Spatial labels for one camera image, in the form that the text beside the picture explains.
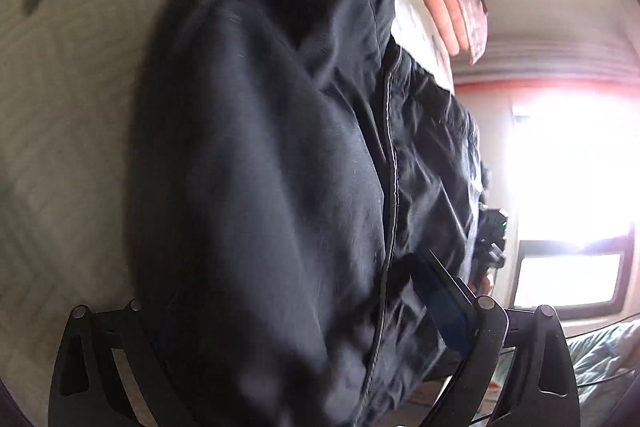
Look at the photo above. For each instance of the black hooded jacket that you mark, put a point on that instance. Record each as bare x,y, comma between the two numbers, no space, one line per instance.
280,167

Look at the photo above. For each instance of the light blue quilt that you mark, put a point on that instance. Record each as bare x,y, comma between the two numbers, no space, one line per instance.
607,367

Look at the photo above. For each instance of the window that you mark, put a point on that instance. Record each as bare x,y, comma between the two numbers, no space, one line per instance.
575,207

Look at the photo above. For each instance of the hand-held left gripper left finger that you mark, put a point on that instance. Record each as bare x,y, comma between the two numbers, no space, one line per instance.
82,357

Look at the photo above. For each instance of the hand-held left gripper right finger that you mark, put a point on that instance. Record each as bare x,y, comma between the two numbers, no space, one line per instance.
452,307

